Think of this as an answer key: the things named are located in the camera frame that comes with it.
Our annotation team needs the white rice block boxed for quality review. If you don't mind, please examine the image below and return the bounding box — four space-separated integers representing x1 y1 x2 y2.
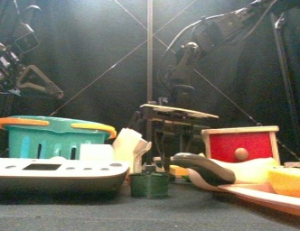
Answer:
79 143 116 162

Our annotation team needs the small dark toy table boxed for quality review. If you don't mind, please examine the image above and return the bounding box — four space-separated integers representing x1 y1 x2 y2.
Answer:
130 103 219 173

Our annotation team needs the red wooden drawer box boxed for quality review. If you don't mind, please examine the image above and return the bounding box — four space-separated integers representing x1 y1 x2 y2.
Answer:
199 125 281 167

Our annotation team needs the tan wooden eggshell half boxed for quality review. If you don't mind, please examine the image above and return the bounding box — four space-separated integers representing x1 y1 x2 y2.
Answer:
47 155 68 162
109 127 154 175

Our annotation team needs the small yellow toy piece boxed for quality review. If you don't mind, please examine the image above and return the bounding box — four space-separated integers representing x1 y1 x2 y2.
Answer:
168 164 191 179

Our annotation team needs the cream toy bowl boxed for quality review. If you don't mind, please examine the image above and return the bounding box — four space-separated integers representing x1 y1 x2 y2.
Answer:
207 156 281 185

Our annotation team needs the dark green small cup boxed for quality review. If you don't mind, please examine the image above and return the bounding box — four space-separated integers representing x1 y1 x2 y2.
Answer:
128 171 170 200

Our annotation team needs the white toy induction stove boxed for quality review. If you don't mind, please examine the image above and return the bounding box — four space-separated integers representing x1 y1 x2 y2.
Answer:
0 156 131 194

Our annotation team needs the wooden plate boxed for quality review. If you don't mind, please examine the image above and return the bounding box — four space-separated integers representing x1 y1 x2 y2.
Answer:
186 167 300 218

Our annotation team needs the large yellow toy piece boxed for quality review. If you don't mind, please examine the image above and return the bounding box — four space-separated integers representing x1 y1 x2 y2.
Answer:
267 166 300 199

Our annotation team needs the thin diagonal brace wire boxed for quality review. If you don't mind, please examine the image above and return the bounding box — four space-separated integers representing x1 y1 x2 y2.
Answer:
111 0 300 162
48 0 199 117

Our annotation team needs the vertical metal frame pole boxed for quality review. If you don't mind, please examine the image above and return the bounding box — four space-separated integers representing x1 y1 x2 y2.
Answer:
146 0 155 105

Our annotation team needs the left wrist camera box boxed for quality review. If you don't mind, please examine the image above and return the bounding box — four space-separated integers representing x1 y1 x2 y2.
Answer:
12 24 41 54

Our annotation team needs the teal basket with orange handles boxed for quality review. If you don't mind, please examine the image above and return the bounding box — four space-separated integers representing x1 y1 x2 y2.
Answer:
0 115 119 161

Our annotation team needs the black curved toy handle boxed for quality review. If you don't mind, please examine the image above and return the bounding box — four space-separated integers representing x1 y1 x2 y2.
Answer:
170 152 236 187

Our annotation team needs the black slanted frame pole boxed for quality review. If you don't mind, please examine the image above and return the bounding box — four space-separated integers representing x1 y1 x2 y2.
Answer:
269 12 300 152

